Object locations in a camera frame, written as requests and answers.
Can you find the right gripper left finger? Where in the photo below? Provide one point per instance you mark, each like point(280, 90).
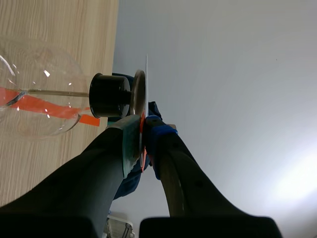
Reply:
point(81, 178)

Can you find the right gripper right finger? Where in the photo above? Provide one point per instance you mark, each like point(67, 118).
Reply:
point(193, 193)

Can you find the clear glass flask black stopper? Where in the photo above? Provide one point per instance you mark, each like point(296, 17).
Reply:
point(109, 96)

